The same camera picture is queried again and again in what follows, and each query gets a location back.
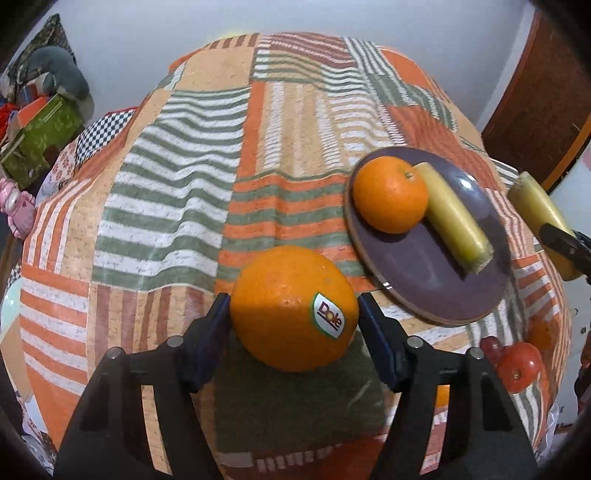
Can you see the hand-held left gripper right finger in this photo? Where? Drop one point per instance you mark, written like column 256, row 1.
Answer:
column 375, row 333

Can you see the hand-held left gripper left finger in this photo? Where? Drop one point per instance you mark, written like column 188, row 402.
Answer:
column 216, row 325

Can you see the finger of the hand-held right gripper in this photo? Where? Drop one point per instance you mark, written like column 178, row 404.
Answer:
column 565, row 242

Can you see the yellow banana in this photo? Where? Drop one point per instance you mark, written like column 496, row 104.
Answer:
column 535, row 203
column 455, row 219

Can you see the purple round plate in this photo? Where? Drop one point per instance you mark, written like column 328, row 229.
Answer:
column 415, row 277

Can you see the large orange with sticker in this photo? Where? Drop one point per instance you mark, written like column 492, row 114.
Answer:
column 286, row 304

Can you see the small orange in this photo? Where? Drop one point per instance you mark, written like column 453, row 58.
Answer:
column 541, row 333
column 442, row 396

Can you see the dark red plum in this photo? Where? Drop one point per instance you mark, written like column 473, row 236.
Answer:
column 490, row 348

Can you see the red tomato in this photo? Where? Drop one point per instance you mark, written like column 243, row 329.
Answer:
column 519, row 367

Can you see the orange without sticker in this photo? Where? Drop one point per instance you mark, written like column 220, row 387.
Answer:
column 388, row 196

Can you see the brown wooden door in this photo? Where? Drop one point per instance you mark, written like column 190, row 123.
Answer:
column 540, row 101

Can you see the striped patchwork tablecloth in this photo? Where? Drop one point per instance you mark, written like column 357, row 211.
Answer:
column 184, row 184

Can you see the black white checkered cloth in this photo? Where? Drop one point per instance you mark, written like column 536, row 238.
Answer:
column 101, row 131

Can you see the pink toy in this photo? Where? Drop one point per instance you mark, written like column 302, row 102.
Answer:
column 16, row 207

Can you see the green patterned box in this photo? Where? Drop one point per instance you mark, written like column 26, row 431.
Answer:
column 41, row 134

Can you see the grey plush cushion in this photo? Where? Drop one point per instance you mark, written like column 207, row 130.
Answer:
column 60, row 69

